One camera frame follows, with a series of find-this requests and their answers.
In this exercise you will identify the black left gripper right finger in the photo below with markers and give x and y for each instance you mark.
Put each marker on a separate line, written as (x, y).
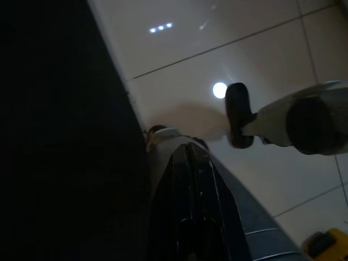
(209, 204)

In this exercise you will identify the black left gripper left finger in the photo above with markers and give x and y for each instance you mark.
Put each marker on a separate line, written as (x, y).
(174, 204)

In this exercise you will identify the yellow cup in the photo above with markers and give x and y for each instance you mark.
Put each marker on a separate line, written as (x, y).
(337, 236)

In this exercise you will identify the silver robot right leg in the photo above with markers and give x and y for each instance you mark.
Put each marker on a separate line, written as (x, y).
(274, 119)

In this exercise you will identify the black floor mat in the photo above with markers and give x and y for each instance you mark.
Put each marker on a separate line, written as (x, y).
(68, 136)

